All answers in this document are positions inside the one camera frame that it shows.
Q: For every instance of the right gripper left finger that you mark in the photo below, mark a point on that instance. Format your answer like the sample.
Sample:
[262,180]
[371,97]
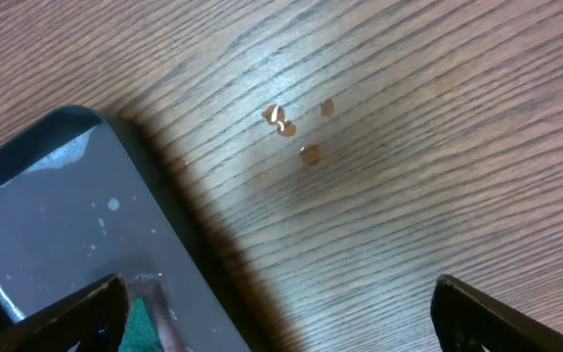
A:
[91,319]

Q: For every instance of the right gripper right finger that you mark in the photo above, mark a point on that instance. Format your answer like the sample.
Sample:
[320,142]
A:
[467,319]

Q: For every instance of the green scrubbing sponge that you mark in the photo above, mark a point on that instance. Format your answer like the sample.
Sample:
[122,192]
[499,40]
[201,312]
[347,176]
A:
[150,322]

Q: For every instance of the black plastic tray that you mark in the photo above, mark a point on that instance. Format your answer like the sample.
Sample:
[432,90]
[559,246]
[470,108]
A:
[82,198]

